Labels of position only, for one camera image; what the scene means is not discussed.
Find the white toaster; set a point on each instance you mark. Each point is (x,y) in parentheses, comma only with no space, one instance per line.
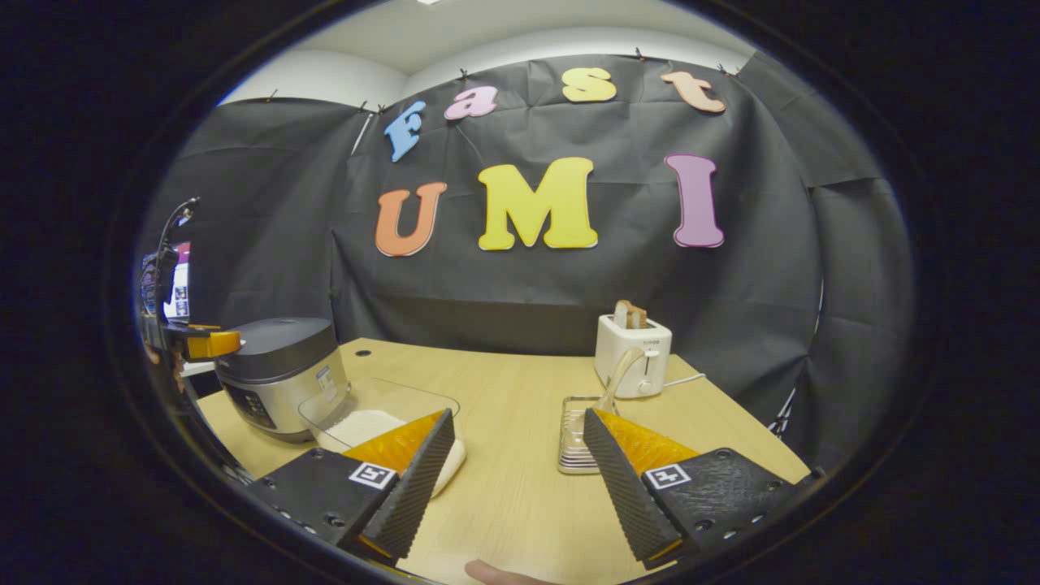
(630,349)

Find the clear plastic tray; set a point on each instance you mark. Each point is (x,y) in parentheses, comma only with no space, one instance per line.
(382,394)

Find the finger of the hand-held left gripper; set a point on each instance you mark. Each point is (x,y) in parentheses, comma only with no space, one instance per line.
(211,343)

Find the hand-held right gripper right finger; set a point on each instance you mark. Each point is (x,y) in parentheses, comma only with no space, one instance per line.
(621,491)

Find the black and silver rice cooker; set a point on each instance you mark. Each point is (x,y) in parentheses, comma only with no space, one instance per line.
(276,349)

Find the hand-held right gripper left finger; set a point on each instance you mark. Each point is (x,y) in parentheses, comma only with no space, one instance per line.
(418,487)

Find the wooden spoon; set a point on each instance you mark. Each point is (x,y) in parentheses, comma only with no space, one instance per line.
(621,370)

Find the computer monitor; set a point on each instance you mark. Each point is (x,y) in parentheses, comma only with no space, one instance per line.
(180,284)

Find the toasted bread slice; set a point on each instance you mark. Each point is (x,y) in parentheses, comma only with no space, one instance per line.
(630,315)

